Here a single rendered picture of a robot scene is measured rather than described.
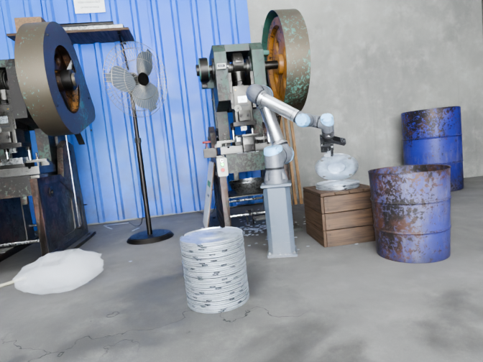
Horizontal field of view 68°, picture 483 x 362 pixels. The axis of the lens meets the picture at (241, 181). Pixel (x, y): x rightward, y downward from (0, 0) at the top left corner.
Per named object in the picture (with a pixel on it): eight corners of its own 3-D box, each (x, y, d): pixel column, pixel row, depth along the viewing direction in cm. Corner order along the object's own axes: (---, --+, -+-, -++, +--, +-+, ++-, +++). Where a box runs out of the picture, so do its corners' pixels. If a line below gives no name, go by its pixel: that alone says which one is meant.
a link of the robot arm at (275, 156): (261, 168, 219) (259, 146, 218) (271, 166, 231) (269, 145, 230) (279, 167, 213) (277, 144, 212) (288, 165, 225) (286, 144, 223)
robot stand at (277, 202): (297, 256, 216) (291, 183, 212) (267, 258, 219) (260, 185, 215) (297, 247, 235) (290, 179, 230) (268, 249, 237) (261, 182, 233)
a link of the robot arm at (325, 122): (322, 110, 214) (336, 113, 210) (323, 124, 222) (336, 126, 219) (317, 119, 210) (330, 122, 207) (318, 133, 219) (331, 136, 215)
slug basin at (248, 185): (274, 191, 285) (273, 179, 284) (232, 197, 280) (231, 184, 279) (265, 187, 318) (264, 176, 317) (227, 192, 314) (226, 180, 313)
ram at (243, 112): (254, 120, 282) (251, 82, 279) (236, 121, 280) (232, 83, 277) (251, 121, 299) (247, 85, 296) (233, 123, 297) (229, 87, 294)
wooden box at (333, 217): (381, 240, 232) (377, 187, 228) (324, 247, 228) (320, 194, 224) (355, 226, 271) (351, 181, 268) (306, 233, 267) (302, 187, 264)
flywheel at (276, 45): (322, 31, 246) (292, 5, 301) (293, 32, 243) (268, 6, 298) (309, 123, 292) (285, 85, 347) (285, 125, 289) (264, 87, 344)
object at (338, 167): (367, 165, 240) (367, 164, 240) (334, 148, 230) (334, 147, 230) (338, 184, 261) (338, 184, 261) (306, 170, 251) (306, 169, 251)
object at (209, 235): (250, 227, 174) (250, 225, 174) (230, 244, 146) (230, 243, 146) (196, 228, 183) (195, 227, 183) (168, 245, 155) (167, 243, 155)
